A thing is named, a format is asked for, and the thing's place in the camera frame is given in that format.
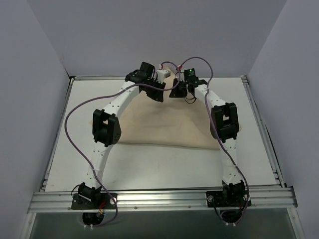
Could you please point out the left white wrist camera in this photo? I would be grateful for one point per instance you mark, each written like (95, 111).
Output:
(162, 74)

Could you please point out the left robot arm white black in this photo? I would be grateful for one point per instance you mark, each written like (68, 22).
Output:
(106, 129)

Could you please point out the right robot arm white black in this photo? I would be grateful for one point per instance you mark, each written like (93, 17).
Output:
(224, 127)

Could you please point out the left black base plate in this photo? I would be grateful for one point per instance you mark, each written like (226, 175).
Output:
(109, 199)

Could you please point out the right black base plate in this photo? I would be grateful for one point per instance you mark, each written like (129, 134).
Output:
(214, 199)

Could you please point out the aluminium front rail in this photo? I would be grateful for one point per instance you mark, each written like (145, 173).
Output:
(162, 200)

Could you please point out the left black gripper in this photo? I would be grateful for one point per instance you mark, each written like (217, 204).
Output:
(154, 90)

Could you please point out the aluminium rail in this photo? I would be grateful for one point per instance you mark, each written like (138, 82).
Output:
(264, 133)
(162, 200)

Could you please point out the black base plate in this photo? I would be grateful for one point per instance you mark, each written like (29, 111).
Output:
(214, 199)
(109, 199)

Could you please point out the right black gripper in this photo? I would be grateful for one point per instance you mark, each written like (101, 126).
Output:
(179, 88)

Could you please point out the beige cloth mat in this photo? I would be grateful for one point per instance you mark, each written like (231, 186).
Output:
(176, 121)

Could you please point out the aluminium right side rail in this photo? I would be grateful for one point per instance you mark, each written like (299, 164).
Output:
(264, 133)

